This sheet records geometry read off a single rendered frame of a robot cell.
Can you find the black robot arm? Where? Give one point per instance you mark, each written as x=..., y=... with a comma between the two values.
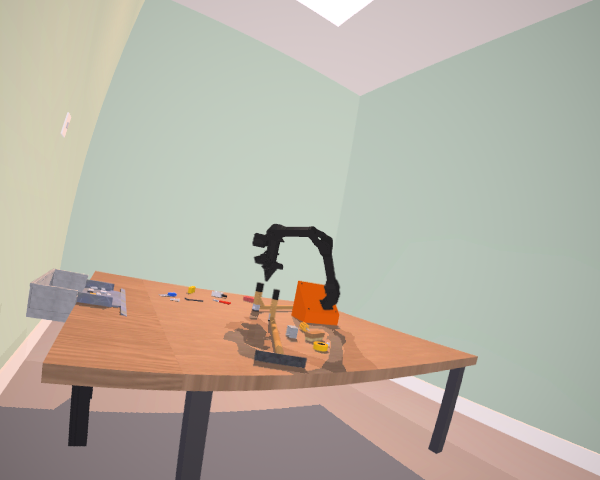
x=274, y=235

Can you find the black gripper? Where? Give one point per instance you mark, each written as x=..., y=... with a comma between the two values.
x=270, y=267

